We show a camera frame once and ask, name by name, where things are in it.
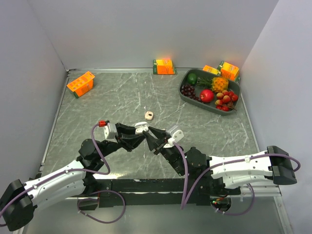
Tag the orange juice carton middle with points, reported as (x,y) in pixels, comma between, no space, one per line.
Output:
(163,67)

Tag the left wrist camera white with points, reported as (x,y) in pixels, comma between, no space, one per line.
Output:
(110,130)

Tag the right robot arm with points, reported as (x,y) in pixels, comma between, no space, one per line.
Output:
(221,174)

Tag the orange juice carton right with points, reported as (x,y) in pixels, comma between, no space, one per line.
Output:
(229,71)

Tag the small pineapple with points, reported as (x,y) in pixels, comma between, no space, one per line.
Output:
(215,84)

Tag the white earbud charging case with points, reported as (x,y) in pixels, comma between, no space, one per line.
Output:
(140,127)

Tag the orange carton behind tray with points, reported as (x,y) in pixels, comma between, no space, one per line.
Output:
(211,70)

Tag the dark grape bunch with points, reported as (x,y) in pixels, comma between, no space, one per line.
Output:
(188,90)

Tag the green lime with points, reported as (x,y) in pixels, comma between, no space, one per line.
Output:
(192,79)

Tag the red apple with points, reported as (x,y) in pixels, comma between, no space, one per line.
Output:
(206,96)

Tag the dark grey fruit tray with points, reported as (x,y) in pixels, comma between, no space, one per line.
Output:
(233,86)

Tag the pink earbud charging case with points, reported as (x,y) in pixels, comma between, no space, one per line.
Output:
(149,115)

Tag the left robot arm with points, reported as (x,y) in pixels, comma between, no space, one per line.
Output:
(21,199)

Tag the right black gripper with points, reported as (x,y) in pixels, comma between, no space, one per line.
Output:
(161,134)

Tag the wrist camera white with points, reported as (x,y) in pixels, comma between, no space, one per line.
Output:
(175,135)
(110,130)

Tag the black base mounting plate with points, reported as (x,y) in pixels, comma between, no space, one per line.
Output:
(160,191)

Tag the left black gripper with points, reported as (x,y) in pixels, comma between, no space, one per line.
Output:
(128,139)

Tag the aluminium rail frame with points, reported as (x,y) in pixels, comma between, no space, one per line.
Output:
(124,96)

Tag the orange juice carton left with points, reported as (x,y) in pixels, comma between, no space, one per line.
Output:
(81,85)

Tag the orange juice carton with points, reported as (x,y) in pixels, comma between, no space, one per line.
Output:
(229,71)
(163,67)
(81,85)

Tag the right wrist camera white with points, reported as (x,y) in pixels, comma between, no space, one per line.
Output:
(175,135)

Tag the red lychee bunch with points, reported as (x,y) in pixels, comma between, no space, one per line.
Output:
(226,100)

